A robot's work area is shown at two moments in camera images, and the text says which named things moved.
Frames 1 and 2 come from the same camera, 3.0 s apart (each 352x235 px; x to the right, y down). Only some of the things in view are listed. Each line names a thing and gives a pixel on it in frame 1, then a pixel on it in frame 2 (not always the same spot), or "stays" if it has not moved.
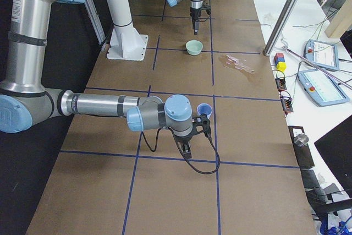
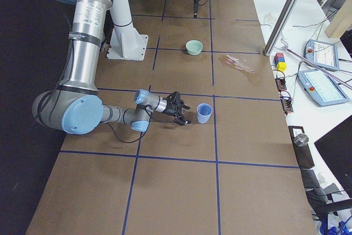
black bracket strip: (303, 153) stays
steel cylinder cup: (301, 140) stays
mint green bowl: (194, 47) stays
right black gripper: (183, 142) → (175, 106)
